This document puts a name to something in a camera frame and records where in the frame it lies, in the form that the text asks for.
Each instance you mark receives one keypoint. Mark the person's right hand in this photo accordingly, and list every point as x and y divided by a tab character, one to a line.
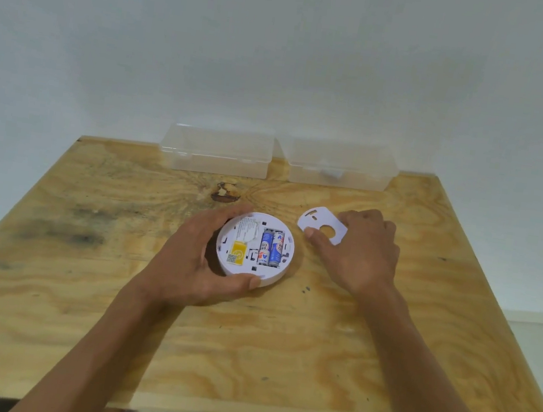
362	255

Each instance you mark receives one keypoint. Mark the person's left hand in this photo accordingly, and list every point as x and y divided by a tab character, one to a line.
179	266

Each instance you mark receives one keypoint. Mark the person's right thumb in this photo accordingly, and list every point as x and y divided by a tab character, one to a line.
321	244

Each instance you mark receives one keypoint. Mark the person's left thumb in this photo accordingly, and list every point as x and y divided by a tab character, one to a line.
238	286

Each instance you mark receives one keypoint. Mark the white plastic battery cover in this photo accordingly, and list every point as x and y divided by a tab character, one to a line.
317	222

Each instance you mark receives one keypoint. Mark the white round smoke detector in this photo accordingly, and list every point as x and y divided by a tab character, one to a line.
245	250

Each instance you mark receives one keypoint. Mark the person's right forearm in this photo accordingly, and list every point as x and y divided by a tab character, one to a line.
427	383

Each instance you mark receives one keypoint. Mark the person's left forearm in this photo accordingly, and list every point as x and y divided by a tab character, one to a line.
97	355

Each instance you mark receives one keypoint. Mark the blue cylindrical battery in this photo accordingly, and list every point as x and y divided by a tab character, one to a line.
276	250
265	247

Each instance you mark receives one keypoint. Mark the clear plastic box with lid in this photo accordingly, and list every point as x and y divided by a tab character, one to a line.
216	153
339	165

